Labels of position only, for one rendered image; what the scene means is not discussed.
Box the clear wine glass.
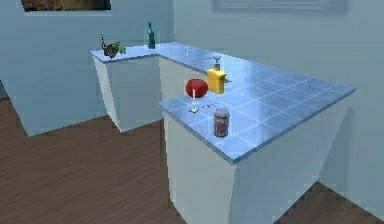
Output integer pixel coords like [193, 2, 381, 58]
[188, 87, 200, 114]

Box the red tomato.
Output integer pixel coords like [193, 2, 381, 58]
[185, 78, 209, 99]

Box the red and white can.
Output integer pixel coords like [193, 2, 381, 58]
[213, 107, 231, 138]

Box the yellow soap dispenser bottle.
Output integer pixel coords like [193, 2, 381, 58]
[206, 56, 227, 95]

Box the white counter with blue tiled top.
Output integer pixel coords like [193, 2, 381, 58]
[89, 41, 357, 224]

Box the green glass bottle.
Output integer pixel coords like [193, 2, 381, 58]
[146, 21, 156, 50]

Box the brown and green plant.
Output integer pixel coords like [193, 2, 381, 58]
[100, 33, 127, 60]

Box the pale framed window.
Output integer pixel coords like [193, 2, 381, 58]
[211, 0, 350, 14]

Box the brown framed picture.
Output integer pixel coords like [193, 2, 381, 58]
[20, 0, 112, 13]

